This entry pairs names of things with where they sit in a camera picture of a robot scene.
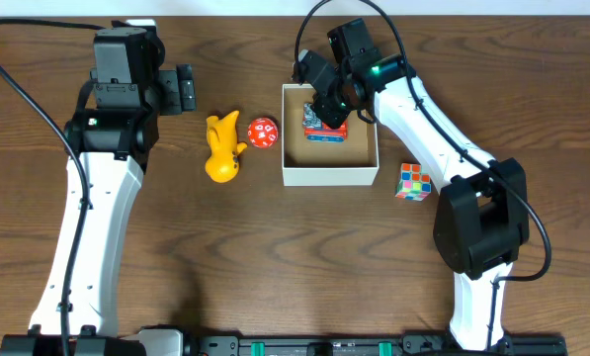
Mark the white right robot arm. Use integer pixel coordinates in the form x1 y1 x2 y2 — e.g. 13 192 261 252
293 19 530 351

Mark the red toy fire truck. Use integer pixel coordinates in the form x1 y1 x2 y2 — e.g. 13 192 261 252
302 103 348 143

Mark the beige cardboard box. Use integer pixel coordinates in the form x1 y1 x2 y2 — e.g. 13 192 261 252
280 84 379 186

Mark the yellow rubber duck toy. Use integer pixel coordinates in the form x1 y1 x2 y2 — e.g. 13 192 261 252
205 111 247 183

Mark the red polyhedral die ball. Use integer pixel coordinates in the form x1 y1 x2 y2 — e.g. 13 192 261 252
247 118 279 148

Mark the multicoloured puzzle cube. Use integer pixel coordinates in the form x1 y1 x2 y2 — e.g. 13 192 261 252
395 163 433 202

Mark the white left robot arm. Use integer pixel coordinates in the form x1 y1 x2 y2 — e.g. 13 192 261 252
0 19 197 355

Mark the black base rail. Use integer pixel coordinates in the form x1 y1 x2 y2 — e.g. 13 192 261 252
135 323 568 356

